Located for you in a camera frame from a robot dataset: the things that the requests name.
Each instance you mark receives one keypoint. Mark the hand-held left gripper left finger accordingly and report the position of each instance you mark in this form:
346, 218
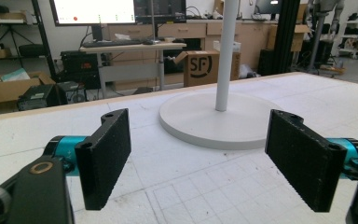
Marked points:
104, 161

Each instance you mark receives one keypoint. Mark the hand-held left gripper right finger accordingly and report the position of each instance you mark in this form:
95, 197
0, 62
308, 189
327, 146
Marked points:
304, 165

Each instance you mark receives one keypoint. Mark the black computer tower green label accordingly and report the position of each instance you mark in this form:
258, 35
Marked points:
35, 96

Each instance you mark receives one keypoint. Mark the white foam mat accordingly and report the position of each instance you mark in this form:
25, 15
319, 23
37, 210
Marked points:
199, 180

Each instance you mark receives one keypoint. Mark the black equipment case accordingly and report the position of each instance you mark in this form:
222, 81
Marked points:
79, 67

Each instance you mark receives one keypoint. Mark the white hook stand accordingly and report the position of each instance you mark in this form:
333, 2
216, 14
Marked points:
199, 119

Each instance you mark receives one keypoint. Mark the pale grey bag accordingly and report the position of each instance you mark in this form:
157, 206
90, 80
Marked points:
247, 71

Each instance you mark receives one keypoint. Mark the black keyboard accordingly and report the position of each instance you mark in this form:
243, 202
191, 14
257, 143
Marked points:
112, 43

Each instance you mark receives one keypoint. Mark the open cardboard box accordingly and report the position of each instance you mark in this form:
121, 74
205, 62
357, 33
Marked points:
3, 90

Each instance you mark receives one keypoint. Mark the grey metal pole stand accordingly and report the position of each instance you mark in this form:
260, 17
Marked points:
318, 34

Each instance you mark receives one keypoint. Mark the cardboard box with round logo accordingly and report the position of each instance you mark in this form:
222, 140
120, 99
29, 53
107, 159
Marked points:
199, 67

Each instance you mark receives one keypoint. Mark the black metal shelf rack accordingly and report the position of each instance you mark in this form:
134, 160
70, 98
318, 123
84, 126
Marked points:
42, 34

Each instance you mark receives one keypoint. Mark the lit white monitor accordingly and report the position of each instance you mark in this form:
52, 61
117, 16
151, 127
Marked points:
93, 11

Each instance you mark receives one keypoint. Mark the dark monitor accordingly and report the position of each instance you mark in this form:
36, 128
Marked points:
164, 9

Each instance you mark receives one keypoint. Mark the black metal frame post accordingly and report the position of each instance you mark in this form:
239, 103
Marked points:
287, 34

